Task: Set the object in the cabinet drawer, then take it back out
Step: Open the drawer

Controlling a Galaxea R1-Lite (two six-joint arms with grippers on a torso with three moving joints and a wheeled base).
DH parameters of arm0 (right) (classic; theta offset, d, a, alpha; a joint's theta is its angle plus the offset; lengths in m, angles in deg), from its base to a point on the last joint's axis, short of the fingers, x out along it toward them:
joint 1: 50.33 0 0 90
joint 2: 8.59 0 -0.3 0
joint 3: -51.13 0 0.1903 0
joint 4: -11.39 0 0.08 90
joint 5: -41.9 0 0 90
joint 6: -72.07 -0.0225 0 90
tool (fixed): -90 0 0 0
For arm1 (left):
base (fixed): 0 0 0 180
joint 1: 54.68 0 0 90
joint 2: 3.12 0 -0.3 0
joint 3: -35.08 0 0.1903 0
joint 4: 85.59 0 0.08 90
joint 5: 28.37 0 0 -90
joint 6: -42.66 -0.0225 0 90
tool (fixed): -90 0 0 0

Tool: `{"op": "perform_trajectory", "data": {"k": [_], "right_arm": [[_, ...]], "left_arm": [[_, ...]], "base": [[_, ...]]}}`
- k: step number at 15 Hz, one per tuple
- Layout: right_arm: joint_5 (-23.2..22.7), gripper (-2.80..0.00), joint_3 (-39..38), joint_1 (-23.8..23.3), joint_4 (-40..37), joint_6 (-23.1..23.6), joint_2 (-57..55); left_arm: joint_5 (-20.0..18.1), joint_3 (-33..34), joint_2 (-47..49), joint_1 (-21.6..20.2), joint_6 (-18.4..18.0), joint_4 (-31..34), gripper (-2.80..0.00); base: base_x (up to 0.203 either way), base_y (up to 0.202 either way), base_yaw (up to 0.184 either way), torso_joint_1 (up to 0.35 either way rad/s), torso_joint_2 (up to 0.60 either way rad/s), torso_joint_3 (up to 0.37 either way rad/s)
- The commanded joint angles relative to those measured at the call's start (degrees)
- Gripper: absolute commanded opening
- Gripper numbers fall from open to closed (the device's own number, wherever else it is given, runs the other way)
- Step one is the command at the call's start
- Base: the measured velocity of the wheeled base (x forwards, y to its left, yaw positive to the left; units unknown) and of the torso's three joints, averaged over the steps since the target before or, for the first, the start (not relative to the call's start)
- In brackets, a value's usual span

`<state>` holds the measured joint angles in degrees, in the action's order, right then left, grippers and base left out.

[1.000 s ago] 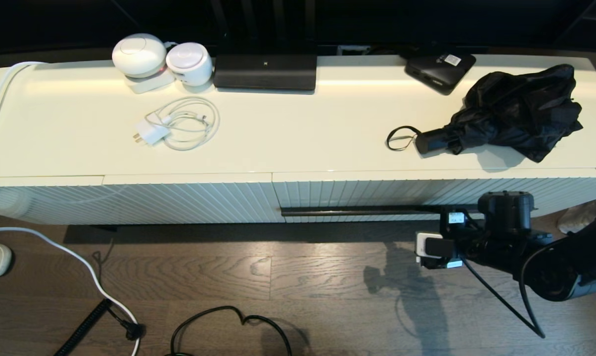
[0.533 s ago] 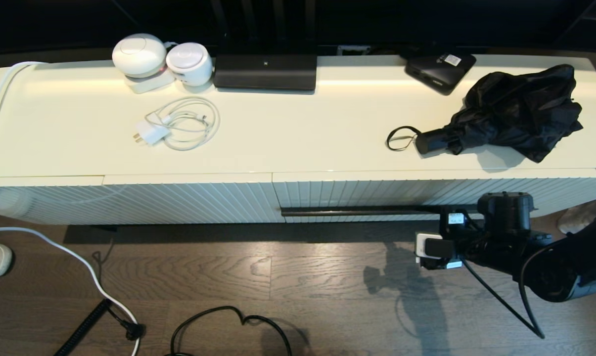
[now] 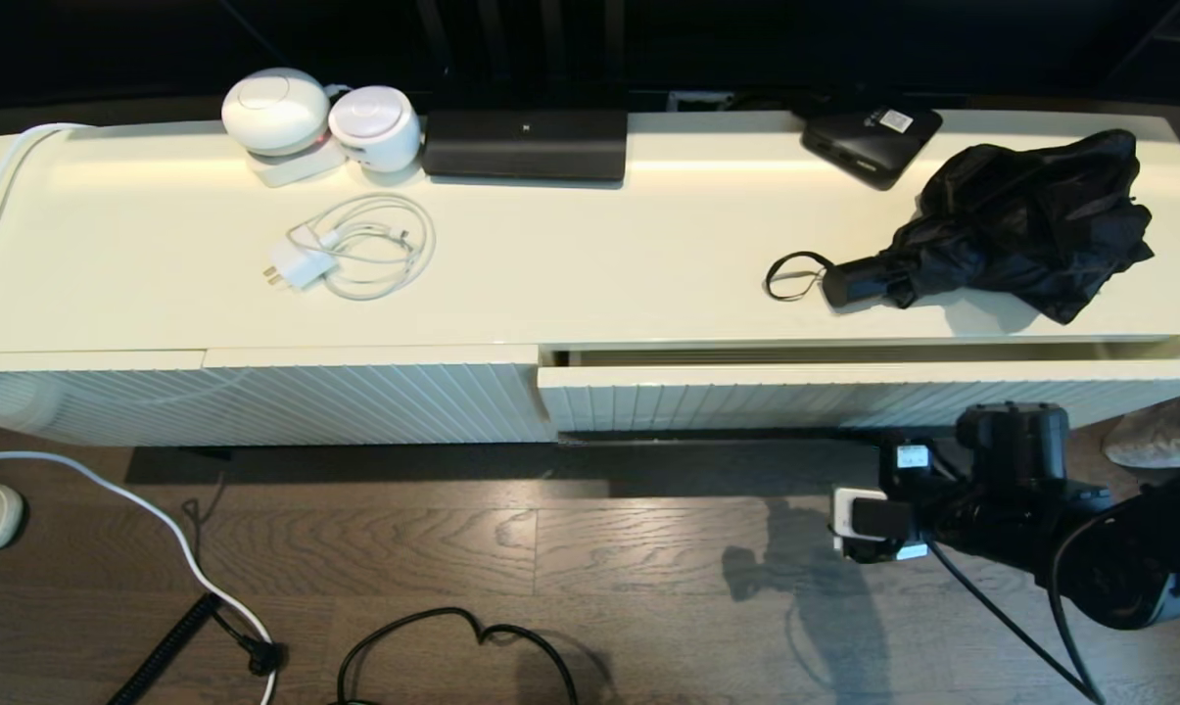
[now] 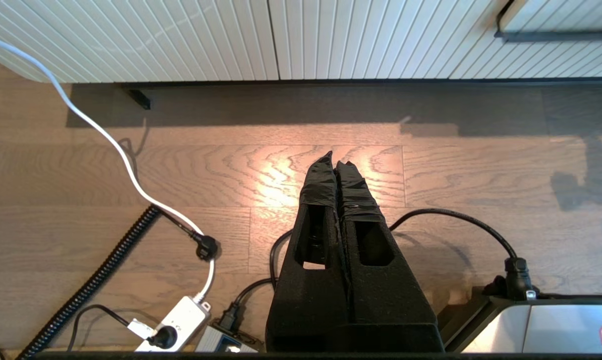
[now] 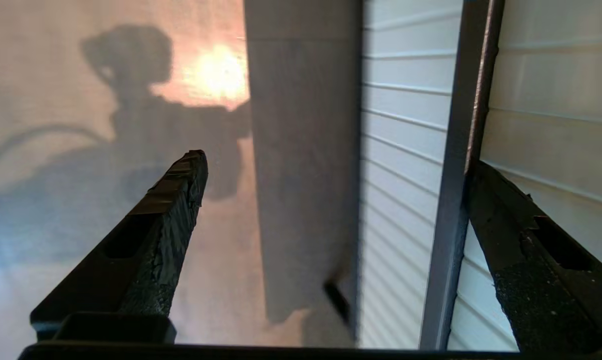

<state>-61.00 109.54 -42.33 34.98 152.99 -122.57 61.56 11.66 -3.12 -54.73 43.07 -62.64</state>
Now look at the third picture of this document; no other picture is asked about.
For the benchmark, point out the black umbrella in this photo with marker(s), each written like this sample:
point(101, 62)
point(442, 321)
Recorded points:
point(1020, 215)

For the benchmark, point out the white sideboard cabinet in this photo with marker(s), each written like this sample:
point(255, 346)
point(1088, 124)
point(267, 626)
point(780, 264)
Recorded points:
point(306, 401)

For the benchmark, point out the white wall socket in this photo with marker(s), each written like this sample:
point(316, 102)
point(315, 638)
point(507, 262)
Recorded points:
point(697, 100)

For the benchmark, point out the black set-top box with label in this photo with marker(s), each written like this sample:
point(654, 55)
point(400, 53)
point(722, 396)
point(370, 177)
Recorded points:
point(864, 147)

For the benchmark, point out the black rectangular device box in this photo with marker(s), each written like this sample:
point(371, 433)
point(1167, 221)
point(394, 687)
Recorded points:
point(526, 147)

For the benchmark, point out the white fluted drawer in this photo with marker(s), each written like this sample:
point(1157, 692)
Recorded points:
point(746, 403)

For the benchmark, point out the small white round device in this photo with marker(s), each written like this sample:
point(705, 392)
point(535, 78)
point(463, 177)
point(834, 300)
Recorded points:
point(374, 122)

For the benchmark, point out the large white dome device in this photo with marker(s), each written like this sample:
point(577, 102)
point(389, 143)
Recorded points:
point(274, 110)

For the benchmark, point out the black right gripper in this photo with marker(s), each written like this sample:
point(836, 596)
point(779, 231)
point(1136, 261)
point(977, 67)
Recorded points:
point(908, 480)

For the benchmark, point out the white power adapter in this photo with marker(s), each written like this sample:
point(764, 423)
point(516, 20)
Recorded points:
point(302, 264)

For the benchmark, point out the flat white device base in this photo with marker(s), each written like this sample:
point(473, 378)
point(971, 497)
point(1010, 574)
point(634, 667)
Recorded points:
point(291, 171)

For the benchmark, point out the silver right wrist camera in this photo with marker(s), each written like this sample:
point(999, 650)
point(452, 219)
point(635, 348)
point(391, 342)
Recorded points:
point(844, 504)

